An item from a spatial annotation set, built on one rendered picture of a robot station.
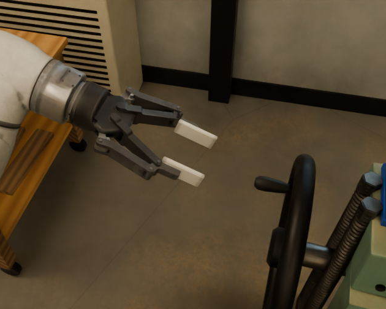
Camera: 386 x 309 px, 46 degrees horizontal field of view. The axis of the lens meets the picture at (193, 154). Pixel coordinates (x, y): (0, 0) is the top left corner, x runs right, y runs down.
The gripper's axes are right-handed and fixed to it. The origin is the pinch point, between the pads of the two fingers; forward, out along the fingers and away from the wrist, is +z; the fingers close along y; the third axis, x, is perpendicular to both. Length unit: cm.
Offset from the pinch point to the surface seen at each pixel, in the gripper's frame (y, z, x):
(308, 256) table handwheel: -11.9, 20.2, -4.5
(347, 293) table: -18.0, 23.5, -9.7
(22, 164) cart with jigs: 35, -44, 86
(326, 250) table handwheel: -10.5, 22.2, -5.6
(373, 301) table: -18.7, 25.9, -11.5
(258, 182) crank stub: 0.0, 11.7, -0.6
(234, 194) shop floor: 57, 30, 79
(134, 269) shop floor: 17, 6, 89
